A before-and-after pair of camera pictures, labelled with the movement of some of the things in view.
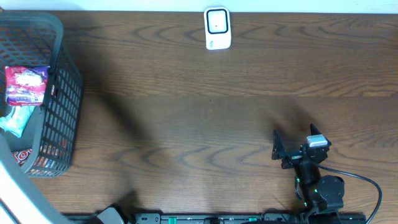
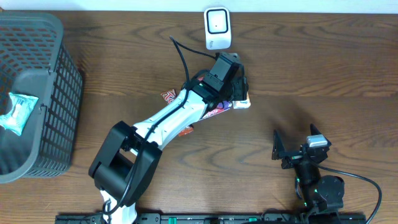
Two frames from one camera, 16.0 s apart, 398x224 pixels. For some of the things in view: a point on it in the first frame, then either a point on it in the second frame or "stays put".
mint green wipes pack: (15, 122) stays put
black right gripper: (279, 150) stays put
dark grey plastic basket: (28, 38) stays put
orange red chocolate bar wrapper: (20, 156) -> (169, 96)
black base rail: (249, 218) stays put
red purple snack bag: (25, 85) -> (219, 107)
